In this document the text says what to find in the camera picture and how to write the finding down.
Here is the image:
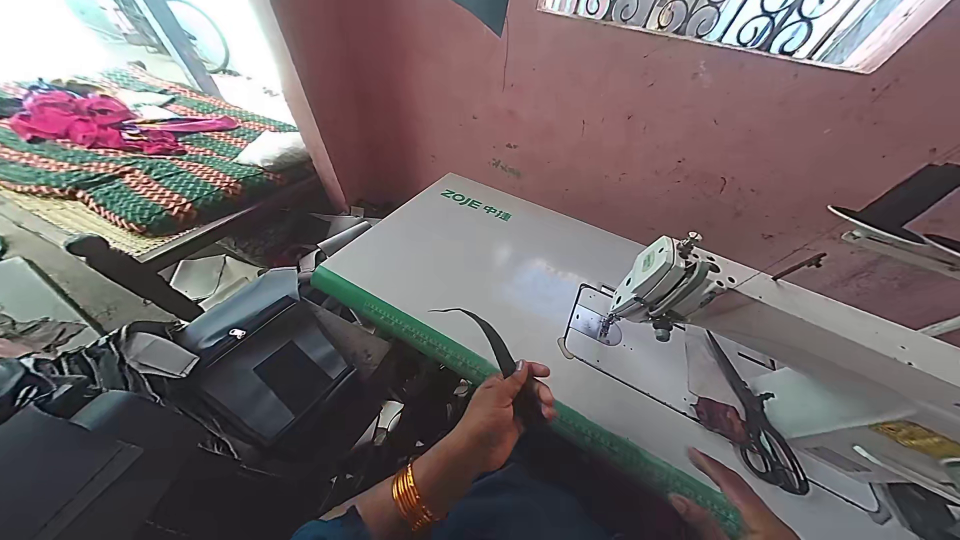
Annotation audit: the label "green orange striped blanket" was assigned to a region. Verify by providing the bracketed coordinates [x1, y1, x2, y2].
[0, 66, 312, 238]

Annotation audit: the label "person's right hand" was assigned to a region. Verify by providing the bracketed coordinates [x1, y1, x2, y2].
[667, 447, 802, 540]

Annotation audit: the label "thread stand with black spool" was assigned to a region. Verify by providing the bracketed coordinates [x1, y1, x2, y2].
[826, 162, 960, 280]

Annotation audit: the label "dark grey hanging piece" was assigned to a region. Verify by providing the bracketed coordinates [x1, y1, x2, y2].
[453, 0, 511, 39]

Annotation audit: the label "long black strip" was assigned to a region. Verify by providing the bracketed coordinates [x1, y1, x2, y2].
[429, 307, 547, 432]

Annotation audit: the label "black bag with zip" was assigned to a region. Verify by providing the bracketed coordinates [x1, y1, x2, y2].
[180, 295, 357, 450]

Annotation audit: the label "person's left hand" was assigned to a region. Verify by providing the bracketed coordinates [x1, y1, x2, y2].
[456, 360, 558, 474]

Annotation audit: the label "bed with wooden frame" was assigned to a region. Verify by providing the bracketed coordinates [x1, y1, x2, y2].
[63, 157, 320, 322]

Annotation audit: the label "white sewing machine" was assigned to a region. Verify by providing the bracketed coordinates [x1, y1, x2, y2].
[606, 231, 960, 410]

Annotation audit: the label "yellow patterned piece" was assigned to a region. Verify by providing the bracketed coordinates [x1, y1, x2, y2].
[868, 419, 960, 461]

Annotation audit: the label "white pillow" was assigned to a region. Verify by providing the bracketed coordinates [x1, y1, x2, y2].
[234, 130, 310, 169]

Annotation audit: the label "person's left forearm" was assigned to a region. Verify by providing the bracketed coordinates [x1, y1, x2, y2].
[291, 429, 490, 540]

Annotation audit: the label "small maroon piece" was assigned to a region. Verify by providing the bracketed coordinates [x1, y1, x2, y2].
[693, 396, 751, 445]

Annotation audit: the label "translucent white sheet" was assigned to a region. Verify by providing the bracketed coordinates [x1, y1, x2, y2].
[748, 366, 918, 441]

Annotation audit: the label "pile of black bag pieces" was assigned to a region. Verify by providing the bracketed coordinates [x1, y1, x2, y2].
[0, 390, 219, 540]

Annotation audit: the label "black-handled scissors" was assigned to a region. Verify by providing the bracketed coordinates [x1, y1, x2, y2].
[705, 330, 810, 496]

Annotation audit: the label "bicycle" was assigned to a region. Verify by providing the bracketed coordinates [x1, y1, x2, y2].
[97, 0, 231, 75]

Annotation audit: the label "pile of pink clothes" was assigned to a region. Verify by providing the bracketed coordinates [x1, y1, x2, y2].
[3, 78, 240, 157]

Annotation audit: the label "white green-edged sewing table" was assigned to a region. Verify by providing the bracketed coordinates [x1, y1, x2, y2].
[310, 173, 960, 540]

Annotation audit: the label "window with curled grille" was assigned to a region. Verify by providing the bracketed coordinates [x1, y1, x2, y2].
[537, 0, 955, 75]

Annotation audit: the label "person's body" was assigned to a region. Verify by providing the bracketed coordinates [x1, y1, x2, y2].
[431, 431, 702, 540]

